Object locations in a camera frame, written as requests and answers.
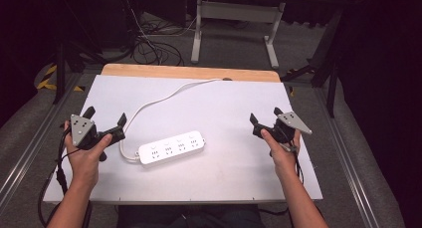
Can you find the wooden table top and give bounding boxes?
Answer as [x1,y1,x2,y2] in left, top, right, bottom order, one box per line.
[101,63,282,84]

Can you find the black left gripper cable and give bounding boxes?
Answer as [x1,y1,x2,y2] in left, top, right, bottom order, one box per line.
[37,122,94,228]

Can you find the white table board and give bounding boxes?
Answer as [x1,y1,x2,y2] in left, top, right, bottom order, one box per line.
[43,74,323,205]

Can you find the person's dark trousers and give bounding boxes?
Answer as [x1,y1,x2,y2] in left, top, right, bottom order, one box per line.
[116,204,267,228]

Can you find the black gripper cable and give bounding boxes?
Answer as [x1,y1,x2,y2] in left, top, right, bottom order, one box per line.
[269,139,305,186]
[37,122,94,228]

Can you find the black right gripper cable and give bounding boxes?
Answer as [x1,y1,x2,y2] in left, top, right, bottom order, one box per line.
[269,139,305,186]

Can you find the white power strip cable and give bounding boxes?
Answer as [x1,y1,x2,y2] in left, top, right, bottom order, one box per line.
[118,78,223,163]

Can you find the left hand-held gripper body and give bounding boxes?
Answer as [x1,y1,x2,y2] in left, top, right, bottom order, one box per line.
[70,114,126,152]

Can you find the person's left hand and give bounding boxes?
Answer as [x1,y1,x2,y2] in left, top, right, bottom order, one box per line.
[63,120,113,189]

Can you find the black floor cables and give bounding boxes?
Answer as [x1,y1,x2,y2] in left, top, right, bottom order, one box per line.
[112,8,200,67]

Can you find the white metal desk frame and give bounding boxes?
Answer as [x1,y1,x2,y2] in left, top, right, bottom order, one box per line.
[190,0,287,70]

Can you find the person's right hand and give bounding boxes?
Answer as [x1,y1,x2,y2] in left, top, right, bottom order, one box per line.
[260,127,302,179]

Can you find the white power strip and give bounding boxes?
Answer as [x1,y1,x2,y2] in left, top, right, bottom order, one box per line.
[137,130,206,165]

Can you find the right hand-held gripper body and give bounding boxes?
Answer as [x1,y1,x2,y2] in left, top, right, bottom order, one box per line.
[252,111,314,144]

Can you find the yellow black floor tape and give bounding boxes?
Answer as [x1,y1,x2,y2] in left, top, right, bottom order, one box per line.
[36,64,85,93]

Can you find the black metal stand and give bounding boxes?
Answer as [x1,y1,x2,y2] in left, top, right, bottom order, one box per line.
[53,0,107,106]
[280,2,349,118]

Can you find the white floor cable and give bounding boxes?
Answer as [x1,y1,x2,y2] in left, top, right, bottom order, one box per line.
[120,0,197,57]

